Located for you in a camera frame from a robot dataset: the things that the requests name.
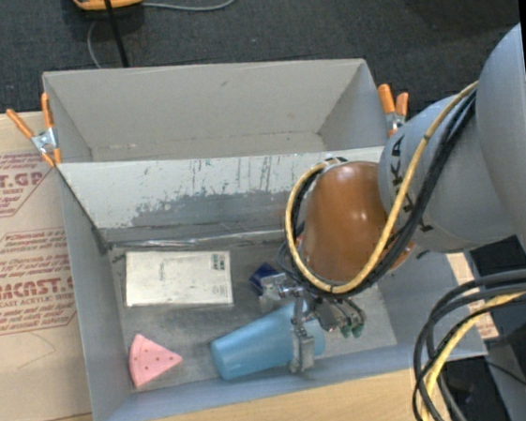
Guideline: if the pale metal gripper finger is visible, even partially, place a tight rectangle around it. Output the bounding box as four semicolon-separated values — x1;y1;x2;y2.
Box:
287;293;312;339
284;332;319;375

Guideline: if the dark blue small block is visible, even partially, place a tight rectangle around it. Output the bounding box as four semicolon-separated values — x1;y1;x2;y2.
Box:
247;261;282;298

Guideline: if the light blue plastic cup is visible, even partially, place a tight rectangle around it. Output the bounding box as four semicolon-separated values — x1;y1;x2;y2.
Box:
205;297;331;384

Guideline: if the white flat box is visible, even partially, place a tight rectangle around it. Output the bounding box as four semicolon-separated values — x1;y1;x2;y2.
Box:
120;240;237;317

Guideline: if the pink wedge with dots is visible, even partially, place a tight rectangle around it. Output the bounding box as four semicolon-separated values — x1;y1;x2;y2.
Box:
125;327;188;391

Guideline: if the grey metal bin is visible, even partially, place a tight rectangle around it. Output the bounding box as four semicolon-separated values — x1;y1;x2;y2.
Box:
40;25;492;421

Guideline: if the brown cardboard board red print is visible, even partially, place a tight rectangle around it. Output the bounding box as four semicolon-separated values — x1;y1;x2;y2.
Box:
0;103;96;421

